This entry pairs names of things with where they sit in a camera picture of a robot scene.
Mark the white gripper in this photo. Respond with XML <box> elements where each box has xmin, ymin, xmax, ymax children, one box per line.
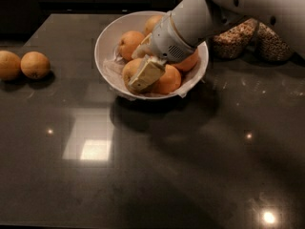
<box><xmin>128</xmin><ymin>12</ymin><xmax>195</xmax><ymax>92</ymax></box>

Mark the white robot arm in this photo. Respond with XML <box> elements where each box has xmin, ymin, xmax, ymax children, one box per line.
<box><xmin>128</xmin><ymin>0</ymin><xmax>305</xmax><ymax>92</ymax></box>

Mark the orange at bowl front left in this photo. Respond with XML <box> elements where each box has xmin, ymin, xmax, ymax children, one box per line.
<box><xmin>122</xmin><ymin>58</ymin><xmax>142</xmax><ymax>94</ymax></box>

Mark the orange at bowl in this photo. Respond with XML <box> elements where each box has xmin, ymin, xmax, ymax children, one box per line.
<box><xmin>173</xmin><ymin>51</ymin><xmax>199</xmax><ymax>73</ymax></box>
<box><xmin>151</xmin><ymin>64</ymin><xmax>182</xmax><ymax>94</ymax></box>
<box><xmin>122</xmin><ymin>58</ymin><xmax>142</xmax><ymax>94</ymax></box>
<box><xmin>144</xmin><ymin>15</ymin><xmax>162</xmax><ymax>35</ymax></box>
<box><xmin>118</xmin><ymin>31</ymin><xmax>145</xmax><ymax>61</ymax></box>

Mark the orange at bowl front right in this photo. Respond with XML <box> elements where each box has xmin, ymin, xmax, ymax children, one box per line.
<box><xmin>151</xmin><ymin>64</ymin><xmax>182</xmax><ymax>94</ymax></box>

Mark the orange at bowl back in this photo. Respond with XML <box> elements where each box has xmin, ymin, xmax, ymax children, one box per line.
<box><xmin>144</xmin><ymin>15</ymin><xmax>162</xmax><ymax>35</ymax></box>

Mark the white bowl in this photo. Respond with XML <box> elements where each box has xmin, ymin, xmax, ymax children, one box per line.
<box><xmin>94</xmin><ymin>10</ymin><xmax>209</xmax><ymax>100</ymax></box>

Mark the middle glass jar with cereal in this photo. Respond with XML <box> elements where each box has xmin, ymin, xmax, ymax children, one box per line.
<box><xmin>212</xmin><ymin>19</ymin><xmax>257</xmax><ymax>60</ymax></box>

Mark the glass jar with cereal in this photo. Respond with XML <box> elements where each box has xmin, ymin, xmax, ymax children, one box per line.
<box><xmin>254</xmin><ymin>23</ymin><xmax>294</xmax><ymax>63</ymax></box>
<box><xmin>212</xmin><ymin>19</ymin><xmax>257</xmax><ymax>60</ymax></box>

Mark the right glass jar with cereal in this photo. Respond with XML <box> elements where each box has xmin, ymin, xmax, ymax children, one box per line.
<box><xmin>254</xmin><ymin>23</ymin><xmax>294</xmax><ymax>63</ymax></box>

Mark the orange at table far left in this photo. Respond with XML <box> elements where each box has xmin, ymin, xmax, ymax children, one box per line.
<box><xmin>0</xmin><ymin>51</ymin><xmax>21</xmax><ymax>81</ymax></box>

